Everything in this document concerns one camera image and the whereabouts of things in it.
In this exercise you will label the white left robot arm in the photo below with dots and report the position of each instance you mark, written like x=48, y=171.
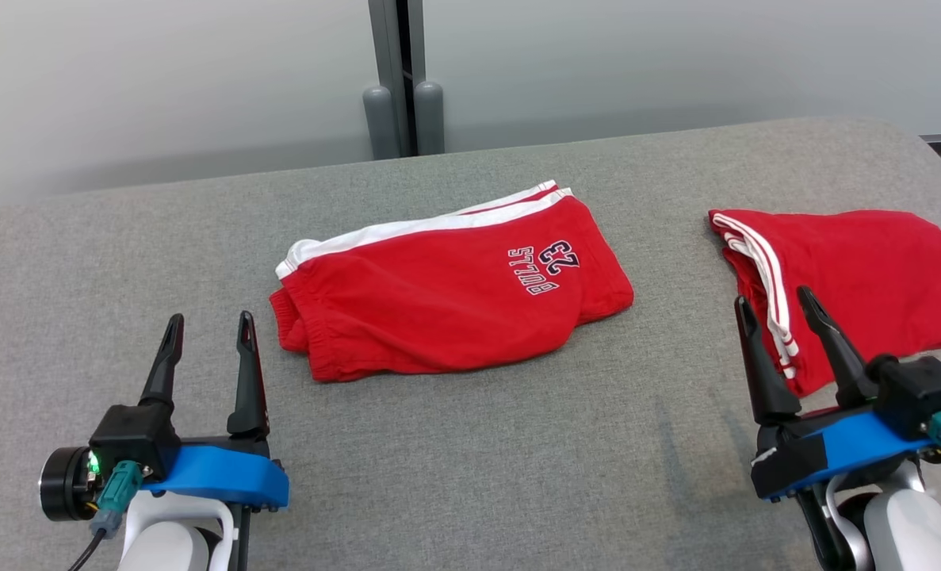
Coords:
x=165, y=547

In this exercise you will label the grey rounded post bumper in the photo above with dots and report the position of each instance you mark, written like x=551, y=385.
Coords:
x=429, y=119
x=380, y=123

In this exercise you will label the red shirt with white trim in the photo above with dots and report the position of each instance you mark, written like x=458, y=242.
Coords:
x=874, y=270

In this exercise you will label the grey partition post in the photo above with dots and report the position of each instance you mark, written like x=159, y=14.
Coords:
x=387, y=40

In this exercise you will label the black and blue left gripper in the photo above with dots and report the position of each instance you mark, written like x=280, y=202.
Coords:
x=224, y=476

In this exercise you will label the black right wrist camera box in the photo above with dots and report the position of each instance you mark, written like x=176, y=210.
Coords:
x=930, y=388

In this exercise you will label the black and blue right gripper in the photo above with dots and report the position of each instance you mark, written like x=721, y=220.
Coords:
x=835, y=448

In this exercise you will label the red shorts with white stripe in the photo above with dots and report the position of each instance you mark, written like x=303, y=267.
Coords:
x=438, y=309

